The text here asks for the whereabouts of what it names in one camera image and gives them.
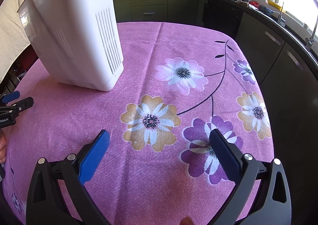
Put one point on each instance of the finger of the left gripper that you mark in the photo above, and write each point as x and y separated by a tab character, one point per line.
20	106
10	97

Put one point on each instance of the person's left hand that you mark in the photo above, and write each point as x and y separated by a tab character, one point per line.
3	148

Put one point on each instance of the person's right hand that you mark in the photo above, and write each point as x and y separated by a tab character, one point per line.
186	221

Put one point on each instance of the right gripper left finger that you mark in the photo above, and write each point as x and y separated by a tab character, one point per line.
45	201

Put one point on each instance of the white hanging cloth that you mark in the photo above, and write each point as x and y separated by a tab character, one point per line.
13	39

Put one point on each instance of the white plastic utensil holder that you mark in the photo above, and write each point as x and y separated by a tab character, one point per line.
77	41

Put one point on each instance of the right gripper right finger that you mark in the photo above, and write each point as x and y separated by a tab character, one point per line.
272	203

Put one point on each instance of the chrome sink faucet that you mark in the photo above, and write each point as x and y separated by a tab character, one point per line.
310	41

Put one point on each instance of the pink floral tablecloth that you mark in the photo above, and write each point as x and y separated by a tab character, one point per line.
178	84

